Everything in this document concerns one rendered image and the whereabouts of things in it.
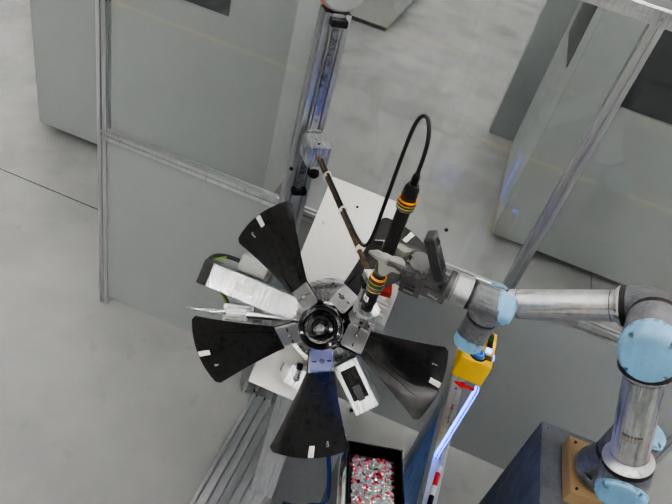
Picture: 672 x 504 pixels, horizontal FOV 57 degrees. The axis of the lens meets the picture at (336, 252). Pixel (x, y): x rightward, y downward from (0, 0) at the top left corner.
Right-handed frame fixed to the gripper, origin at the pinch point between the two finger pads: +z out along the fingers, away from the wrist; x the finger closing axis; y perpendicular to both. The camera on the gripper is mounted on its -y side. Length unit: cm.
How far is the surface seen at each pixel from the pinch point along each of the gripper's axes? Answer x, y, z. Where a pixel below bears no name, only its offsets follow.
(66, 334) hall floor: 40, 151, 127
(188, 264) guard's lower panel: 68, 103, 83
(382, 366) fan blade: -4.5, 32.6, -12.8
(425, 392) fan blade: -4.3, 35.1, -25.9
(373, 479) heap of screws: -15, 66, -23
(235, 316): -2, 42, 31
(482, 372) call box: 23, 46, -42
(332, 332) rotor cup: -5.0, 28.4, 2.7
